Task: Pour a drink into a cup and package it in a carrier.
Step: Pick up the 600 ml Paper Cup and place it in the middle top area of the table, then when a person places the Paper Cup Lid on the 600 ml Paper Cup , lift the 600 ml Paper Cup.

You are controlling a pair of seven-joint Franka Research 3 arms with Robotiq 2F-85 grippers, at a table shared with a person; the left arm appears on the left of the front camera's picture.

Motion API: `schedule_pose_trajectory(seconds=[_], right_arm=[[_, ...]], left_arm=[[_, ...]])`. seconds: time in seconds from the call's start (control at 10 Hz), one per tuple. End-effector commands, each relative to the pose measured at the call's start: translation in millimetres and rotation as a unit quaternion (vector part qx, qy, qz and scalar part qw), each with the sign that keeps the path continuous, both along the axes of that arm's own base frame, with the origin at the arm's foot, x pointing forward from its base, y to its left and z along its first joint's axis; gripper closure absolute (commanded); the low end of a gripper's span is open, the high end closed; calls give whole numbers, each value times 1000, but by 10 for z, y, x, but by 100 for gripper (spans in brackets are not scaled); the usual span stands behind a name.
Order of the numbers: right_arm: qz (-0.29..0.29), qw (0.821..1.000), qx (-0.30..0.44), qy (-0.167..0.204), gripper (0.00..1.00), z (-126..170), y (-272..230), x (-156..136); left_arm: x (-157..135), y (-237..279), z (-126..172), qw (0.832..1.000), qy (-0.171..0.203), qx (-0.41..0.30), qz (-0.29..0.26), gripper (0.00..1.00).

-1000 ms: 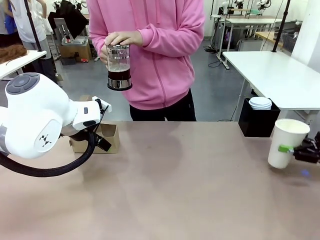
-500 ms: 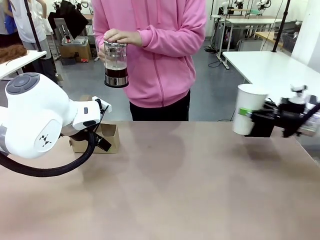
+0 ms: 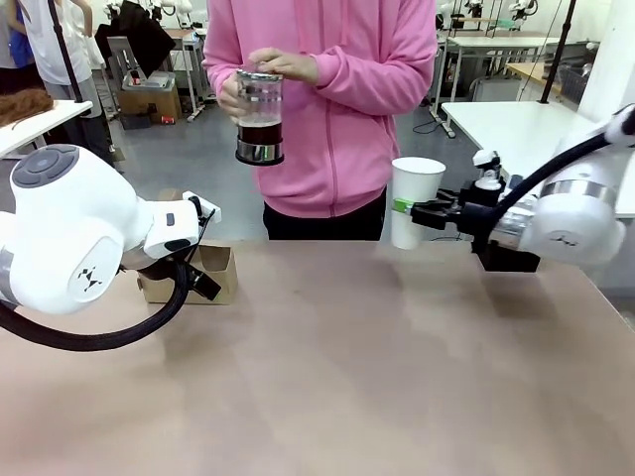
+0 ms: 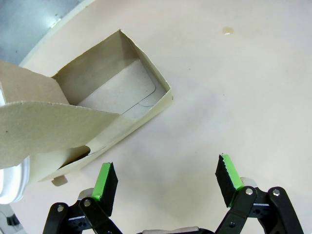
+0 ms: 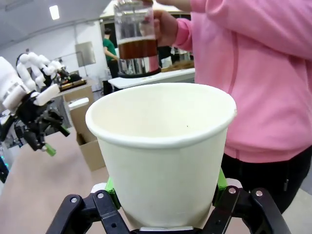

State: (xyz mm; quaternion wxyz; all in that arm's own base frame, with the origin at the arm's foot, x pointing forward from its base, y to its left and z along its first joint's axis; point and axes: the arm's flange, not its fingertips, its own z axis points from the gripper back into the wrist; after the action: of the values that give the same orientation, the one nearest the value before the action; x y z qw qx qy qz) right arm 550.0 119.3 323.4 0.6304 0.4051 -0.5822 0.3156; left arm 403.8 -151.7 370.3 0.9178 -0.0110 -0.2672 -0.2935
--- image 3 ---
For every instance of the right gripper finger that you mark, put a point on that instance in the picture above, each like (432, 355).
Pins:
(449, 196)
(434, 215)

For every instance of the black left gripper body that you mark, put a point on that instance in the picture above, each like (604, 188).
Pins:
(159, 270)

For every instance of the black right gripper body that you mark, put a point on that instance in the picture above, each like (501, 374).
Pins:
(476, 213)

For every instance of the white paper cup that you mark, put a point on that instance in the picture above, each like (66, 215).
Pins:
(414, 178)

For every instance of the glass french press with coffee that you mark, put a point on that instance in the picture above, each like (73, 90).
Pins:
(260, 124)

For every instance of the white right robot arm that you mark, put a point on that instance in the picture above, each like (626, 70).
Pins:
(570, 233)

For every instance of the person's right forearm pink sleeve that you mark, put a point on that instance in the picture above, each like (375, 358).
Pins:
(215, 69)

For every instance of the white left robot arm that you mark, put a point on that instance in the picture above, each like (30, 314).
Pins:
(59, 223)

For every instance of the person's left forearm pink sleeve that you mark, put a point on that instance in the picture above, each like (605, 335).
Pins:
(367, 84)

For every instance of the person's right hand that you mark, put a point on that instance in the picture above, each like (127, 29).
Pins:
(229, 96)

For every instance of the person's left hand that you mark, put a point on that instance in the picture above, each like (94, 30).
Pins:
(285, 64)

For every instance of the black left wrist box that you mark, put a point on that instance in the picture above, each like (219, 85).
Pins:
(206, 285)

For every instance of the black wrist box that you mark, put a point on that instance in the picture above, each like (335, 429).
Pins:
(206, 285)
(511, 258)

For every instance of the black right wrist box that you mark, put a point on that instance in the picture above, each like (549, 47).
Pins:
(511, 258)

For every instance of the large white table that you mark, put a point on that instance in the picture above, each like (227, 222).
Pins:
(516, 129)

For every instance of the person in pink hoodie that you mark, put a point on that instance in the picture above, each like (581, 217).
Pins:
(322, 149)

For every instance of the white background workbench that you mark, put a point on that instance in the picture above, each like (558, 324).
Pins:
(496, 42)

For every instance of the brown cardboard box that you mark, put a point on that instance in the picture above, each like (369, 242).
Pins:
(149, 106)

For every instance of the black stand pole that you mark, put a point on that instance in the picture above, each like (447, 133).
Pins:
(67, 59)
(558, 49)

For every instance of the grey storage bin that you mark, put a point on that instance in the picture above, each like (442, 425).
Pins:
(149, 82)

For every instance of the white side table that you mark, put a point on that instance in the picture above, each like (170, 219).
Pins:
(35, 126)

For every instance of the brown furry item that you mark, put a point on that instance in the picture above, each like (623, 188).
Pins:
(25, 106)

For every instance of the black hanging cloth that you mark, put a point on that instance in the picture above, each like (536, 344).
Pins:
(141, 35)

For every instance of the bystander in white shirt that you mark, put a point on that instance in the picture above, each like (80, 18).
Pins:
(54, 39)

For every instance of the bystander in blue top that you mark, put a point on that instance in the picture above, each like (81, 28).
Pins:
(14, 44)

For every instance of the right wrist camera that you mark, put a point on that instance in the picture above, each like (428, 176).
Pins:
(488, 171)

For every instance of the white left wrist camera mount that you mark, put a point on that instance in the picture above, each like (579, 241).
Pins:
(203, 205)

